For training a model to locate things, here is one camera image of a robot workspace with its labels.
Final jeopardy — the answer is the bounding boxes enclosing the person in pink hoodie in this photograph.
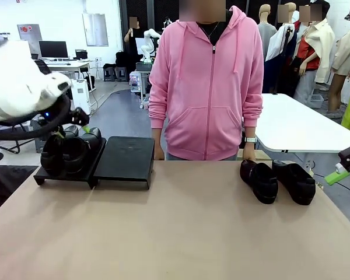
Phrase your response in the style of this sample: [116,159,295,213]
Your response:
[148,0,265,162]

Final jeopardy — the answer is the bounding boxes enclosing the grey notice board red sign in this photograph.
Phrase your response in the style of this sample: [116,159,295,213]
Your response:
[16,23,43,42]

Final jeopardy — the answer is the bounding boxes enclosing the light wooden board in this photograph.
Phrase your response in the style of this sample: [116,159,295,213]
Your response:
[237,150,274,162]

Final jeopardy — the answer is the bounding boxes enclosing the black backpack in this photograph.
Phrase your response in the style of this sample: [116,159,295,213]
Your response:
[115,51,127,69]

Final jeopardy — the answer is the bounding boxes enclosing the mannequin red top cream jacket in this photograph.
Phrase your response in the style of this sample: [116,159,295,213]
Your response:
[291,0,336,102]

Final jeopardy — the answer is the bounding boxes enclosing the black metal shoe stand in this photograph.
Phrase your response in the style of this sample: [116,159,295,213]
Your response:
[33,136,107,191]
[93,136,156,191]

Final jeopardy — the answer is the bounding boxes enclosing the black computer monitor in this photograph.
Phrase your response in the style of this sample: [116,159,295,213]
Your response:
[38,40,69,60]

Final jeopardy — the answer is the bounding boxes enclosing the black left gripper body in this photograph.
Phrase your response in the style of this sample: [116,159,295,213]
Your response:
[36,110,74,132]

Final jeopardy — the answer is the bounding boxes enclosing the person in black clothes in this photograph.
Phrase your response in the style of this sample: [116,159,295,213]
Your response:
[123,16,145,74]

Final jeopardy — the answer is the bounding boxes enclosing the black plastic stool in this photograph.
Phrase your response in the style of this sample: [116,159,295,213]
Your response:
[102,66,116,82]
[115,66,129,83]

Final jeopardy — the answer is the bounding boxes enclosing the mannequin bucket hat beige coat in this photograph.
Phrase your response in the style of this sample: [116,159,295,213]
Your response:
[328,7,350,114]

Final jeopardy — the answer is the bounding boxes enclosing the person's right forearm pink sleeve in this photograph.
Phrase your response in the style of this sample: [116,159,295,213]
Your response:
[148,84,169,144]

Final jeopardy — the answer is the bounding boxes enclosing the long white office desk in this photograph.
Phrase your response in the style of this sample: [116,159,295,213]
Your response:
[43,59,92,80]

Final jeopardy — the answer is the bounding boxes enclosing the silver wall cabinet panel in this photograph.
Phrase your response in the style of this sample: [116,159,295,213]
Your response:
[82,13,109,47]

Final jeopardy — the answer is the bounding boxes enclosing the equipment cart with electronics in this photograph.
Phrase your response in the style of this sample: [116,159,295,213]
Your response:
[129,61,152,110]

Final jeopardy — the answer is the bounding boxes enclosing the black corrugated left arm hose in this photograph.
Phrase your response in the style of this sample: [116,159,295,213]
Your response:
[0,95,74,141]

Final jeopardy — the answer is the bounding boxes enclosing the white dehumidifier unit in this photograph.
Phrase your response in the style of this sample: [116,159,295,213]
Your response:
[71,79,92,116]

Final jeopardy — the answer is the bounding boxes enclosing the person's right hand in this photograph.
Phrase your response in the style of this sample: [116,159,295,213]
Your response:
[153,142,166,162]

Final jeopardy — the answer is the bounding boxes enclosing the person's left forearm pink sleeve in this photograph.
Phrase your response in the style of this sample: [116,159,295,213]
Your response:
[241,84,265,138]

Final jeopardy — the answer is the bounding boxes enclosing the mannequin with white navy jacket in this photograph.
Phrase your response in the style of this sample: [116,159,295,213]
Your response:
[265,2,299,95]

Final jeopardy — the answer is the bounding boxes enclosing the person's left hand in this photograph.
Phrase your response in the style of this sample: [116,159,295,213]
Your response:
[242,142,257,162]

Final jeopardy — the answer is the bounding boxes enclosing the mannequin with grey shirt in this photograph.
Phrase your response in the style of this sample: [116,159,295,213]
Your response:
[255,4,278,94]

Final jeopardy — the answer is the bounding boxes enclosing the white side table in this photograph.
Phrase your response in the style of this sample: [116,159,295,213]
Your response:
[252,93,350,155]

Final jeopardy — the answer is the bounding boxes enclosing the black mesh office chair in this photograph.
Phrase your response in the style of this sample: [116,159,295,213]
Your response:
[34,59,53,76]

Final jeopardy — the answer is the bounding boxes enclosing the small grey plastic bin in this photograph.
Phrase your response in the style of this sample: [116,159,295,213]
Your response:
[307,93,324,110]

